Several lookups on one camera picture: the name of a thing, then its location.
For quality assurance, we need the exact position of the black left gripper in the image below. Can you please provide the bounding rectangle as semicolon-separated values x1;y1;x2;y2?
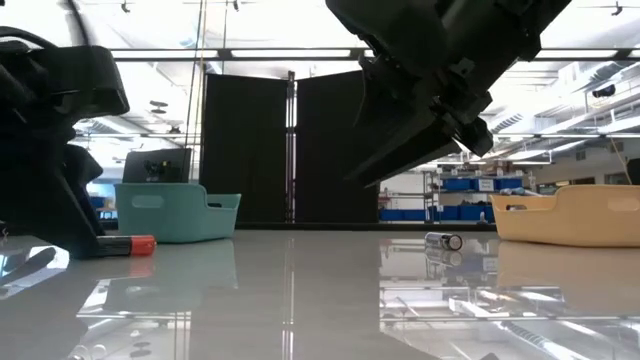
0;24;131;261

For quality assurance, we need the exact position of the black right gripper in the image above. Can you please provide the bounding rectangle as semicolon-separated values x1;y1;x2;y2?
343;0;574;189

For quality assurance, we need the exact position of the black red MAX battery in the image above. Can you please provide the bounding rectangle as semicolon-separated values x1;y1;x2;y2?
97;234;158;258

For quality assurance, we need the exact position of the metal shelf rack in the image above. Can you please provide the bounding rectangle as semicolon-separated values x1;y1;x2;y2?
422;169;531;224

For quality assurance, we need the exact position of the black monitor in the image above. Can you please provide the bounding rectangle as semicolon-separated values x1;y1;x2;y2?
122;147;193;184

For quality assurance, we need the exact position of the teal plastic bin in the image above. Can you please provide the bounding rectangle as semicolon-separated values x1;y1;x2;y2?
113;182;242;245

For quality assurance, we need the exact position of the black folding partition screen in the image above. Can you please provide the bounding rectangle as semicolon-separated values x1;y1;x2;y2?
199;69;380;225

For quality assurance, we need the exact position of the yellow plastic bin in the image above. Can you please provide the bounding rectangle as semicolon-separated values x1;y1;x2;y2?
489;184;640;249

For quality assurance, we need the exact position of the black overhead crossbar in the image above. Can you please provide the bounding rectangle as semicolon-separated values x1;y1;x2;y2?
109;47;640;63

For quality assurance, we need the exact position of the black table frame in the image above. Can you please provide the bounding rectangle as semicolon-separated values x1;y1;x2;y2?
97;219;499;234

